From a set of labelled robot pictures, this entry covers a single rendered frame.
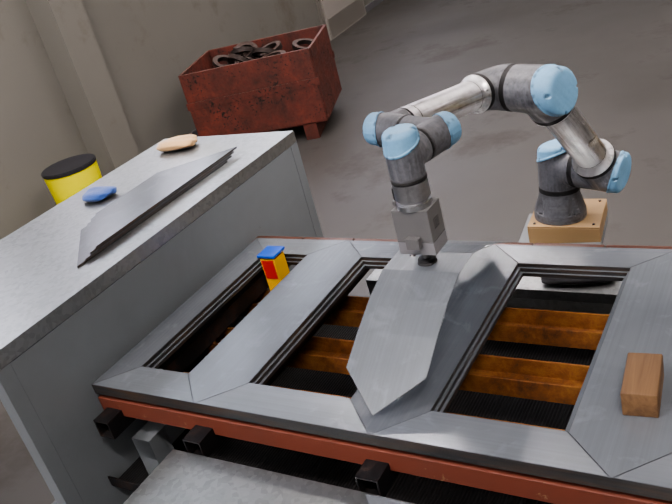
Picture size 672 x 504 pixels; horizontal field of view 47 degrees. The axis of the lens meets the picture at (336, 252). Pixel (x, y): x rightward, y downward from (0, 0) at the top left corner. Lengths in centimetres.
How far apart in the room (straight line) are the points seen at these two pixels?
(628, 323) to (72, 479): 134
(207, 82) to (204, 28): 131
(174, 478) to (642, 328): 102
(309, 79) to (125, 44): 150
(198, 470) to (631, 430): 88
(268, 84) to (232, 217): 362
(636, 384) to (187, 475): 92
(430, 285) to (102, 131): 440
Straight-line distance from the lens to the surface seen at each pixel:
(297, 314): 195
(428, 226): 159
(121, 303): 208
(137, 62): 649
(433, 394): 157
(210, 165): 248
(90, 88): 576
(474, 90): 190
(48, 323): 194
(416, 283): 162
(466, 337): 171
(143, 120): 643
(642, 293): 179
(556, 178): 229
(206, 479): 171
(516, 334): 194
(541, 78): 188
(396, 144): 153
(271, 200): 255
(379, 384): 153
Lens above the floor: 180
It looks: 26 degrees down
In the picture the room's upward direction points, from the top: 15 degrees counter-clockwise
